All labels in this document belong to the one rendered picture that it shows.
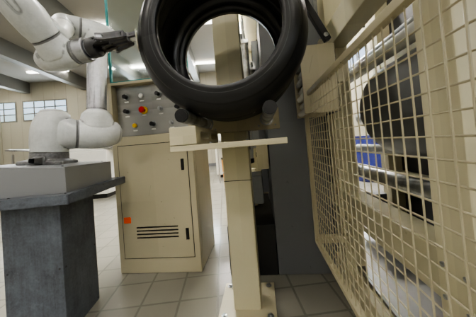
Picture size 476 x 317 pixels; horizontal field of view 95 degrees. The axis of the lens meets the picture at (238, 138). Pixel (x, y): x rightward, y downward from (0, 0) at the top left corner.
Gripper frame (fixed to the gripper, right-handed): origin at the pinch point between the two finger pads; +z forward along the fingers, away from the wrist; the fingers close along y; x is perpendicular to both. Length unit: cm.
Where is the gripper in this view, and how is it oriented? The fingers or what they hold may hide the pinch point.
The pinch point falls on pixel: (138, 35)
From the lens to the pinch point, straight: 99.0
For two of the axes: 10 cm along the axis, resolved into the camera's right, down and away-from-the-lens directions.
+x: 2.2, 9.8, -0.3
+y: 1.0, 0.1, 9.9
